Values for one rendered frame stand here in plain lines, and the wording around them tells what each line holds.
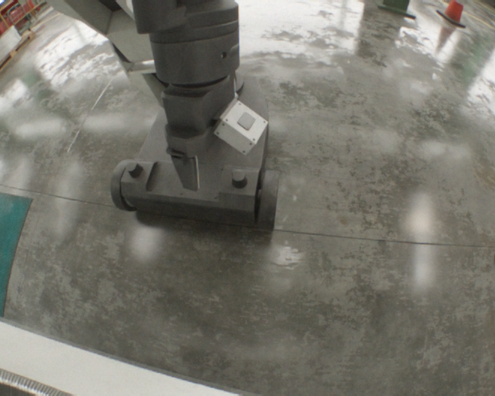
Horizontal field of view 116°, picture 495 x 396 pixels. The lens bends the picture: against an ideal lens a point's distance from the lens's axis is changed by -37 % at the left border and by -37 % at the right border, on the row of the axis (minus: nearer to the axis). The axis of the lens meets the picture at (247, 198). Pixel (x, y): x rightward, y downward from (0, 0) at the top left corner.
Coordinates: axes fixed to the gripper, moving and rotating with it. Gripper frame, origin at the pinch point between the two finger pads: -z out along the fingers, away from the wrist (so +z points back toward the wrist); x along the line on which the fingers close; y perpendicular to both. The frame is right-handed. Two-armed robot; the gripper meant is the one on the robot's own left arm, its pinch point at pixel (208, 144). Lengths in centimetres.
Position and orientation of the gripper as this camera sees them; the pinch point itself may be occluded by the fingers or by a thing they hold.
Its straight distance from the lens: 32.7
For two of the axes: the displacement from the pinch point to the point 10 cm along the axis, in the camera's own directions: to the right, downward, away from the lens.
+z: 0.0, -6.1, -7.9
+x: -3.6, 7.4, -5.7
